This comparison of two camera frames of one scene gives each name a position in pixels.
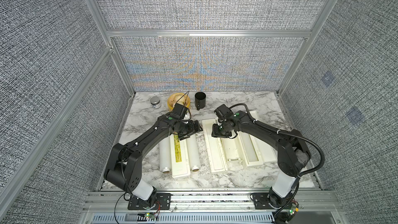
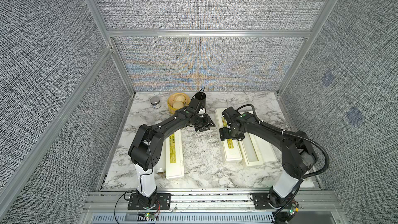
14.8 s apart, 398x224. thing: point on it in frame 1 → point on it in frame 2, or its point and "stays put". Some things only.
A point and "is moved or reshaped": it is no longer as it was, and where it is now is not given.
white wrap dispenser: x=221 y=151 is moved or reshaped
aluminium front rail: x=206 y=201 stays put
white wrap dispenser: x=179 y=158 is moved or reshaped
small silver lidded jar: x=155 y=102 stays put
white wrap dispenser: x=256 y=150 stays put
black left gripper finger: x=197 y=127 → x=212 y=124
